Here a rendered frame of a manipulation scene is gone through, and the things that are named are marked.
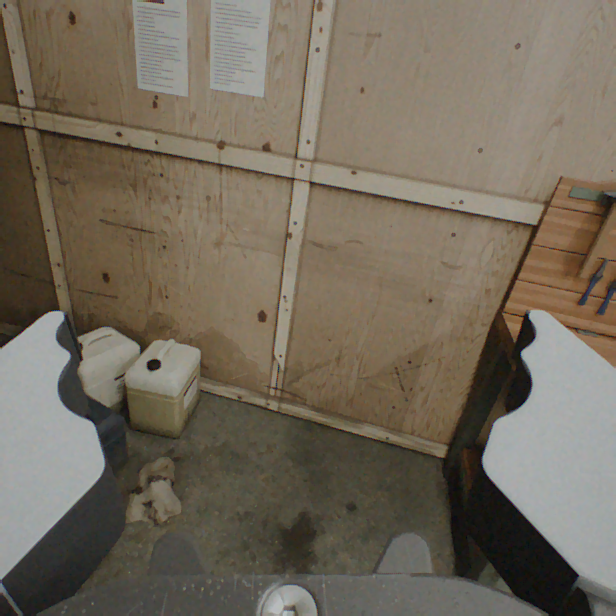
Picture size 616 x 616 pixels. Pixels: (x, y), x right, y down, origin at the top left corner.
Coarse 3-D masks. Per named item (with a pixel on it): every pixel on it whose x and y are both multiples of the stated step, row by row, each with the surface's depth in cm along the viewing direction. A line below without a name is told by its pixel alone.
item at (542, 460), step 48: (528, 336) 10; (528, 384) 8; (576, 384) 8; (528, 432) 7; (576, 432) 7; (480, 480) 6; (528, 480) 6; (576, 480) 6; (480, 528) 6; (528, 528) 6; (576, 528) 5; (528, 576) 6; (576, 576) 5
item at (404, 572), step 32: (160, 544) 5; (192, 544) 5; (416, 544) 5; (160, 576) 4; (192, 576) 4; (224, 576) 4; (256, 576) 4; (288, 576) 4; (320, 576) 4; (352, 576) 4; (384, 576) 4; (416, 576) 4; (448, 576) 4; (64, 608) 4; (96, 608) 4; (128, 608) 4; (160, 608) 4; (192, 608) 4; (224, 608) 4; (256, 608) 4; (288, 608) 4; (320, 608) 4; (352, 608) 4; (384, 608) 4; (416, 608) 4; (448, 608) 4; (480, 608) 4; (512, 608) 4
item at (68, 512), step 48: (48, 336) 10; (0, 384) 8; (48, 384) 8; (0, 432) 7; (48, 432) 7; (96, 432) 7; (0, 480) 6; (48, 480) 6; (96, 480) 6; (0, 528) 5; (48, 528) 5; (96, 528) 6; (0, 576) 5; (48, 576) 5
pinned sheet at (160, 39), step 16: (144, 0) 137; (160, 0) 136; (176, 0) 135; (144, 16) 139; (160, 16) 138; (176, 16) 137; (144, 32) 142; (160, 32) 141; (176, 32) 139; (144, 48) 144; (160, 48) 143; (176, 48) 142; (144, 64) 147; (160, 64) 145; (176, 64) 144; (144, 80) 149; (160, 80) 148; (176, 80) 147
